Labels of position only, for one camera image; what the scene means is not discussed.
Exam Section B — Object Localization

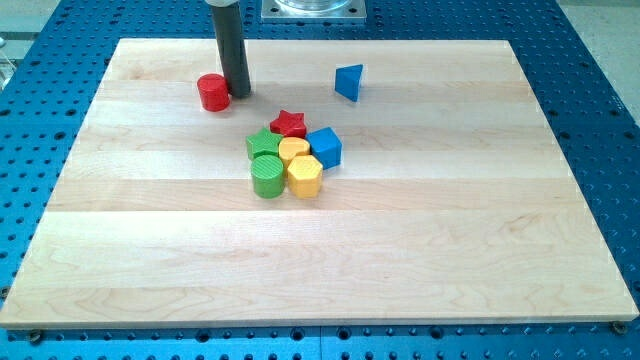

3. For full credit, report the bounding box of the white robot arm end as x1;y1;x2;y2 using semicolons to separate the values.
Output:
205;0;239;7

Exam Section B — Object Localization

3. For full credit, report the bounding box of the blue cube block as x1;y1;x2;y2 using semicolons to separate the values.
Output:
306;127;342;169

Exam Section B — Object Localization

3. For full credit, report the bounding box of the blue triangle block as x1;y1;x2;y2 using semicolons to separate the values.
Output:
334;64;364;102

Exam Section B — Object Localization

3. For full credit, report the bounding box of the yellow hexagon block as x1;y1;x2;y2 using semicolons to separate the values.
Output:
287;155;323;198

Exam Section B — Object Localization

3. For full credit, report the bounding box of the yellow rounded block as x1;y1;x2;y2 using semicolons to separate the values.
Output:
278;137;310;168

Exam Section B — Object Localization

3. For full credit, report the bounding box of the green cylinder block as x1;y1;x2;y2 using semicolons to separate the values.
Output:
250;155;284;199

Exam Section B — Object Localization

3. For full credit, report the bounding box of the red star block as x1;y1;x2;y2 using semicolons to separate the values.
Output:
269;110;307;139

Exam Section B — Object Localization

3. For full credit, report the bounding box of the green star block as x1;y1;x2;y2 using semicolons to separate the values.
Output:
245;127;284;160

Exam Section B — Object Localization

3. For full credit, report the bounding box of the light wooden board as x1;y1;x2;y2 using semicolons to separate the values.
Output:
1;38;638;329

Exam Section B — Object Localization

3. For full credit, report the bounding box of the red cylinder block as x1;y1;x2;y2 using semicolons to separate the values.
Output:
196;73;230;112

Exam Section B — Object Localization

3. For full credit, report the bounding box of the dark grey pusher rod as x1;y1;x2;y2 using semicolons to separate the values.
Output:
209;2;251;98

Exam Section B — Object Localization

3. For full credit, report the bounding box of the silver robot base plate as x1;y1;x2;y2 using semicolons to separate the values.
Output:
260;0;367;23

